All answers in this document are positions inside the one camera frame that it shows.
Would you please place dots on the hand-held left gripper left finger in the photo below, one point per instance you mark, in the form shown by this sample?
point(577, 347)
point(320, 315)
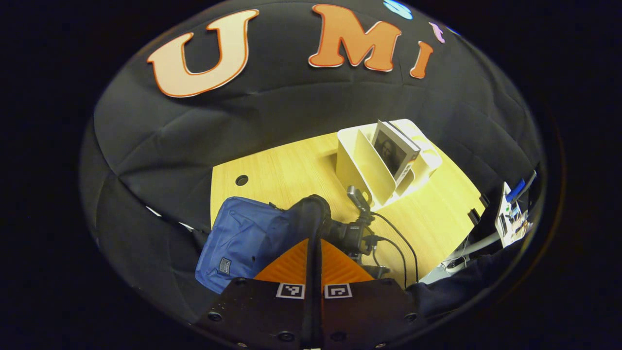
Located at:
point(308, 311)

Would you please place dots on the white electronics board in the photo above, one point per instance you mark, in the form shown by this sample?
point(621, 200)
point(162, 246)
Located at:
point(508, 218)

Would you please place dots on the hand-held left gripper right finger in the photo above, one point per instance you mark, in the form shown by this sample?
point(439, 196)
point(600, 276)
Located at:
point(322, 311)

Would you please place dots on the white bookshelf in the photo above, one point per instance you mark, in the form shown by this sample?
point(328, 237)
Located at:
point(369, 170)

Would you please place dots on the white grey book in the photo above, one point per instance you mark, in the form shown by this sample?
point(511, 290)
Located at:
point(388, 150)

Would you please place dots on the blue schoolbag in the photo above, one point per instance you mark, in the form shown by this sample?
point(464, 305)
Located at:
point(243, 238)

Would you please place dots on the black backdrop cloth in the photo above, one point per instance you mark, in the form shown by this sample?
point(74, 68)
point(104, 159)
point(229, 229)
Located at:
point(291, 107)

